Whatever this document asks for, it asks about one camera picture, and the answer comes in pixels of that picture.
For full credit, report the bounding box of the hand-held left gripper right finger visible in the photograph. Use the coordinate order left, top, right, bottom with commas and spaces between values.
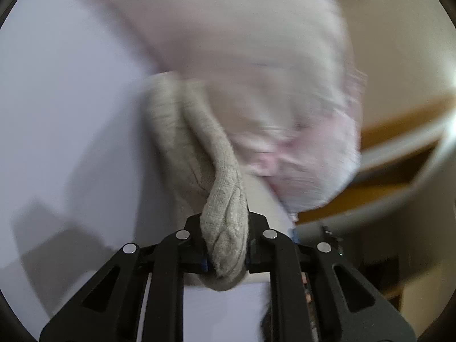
245, 211, 417, 342

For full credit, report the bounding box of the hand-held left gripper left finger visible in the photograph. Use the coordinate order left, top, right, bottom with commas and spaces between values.
39, 214, 209, 342

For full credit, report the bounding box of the beige knit garment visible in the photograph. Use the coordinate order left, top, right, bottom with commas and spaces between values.
144, 73, 250, 292

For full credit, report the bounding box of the pink fuzzy garment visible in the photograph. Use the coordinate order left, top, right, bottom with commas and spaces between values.
81, 0, 368, 215

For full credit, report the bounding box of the wooden shelf unit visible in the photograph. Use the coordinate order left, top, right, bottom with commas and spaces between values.
295, 89, 456, 305

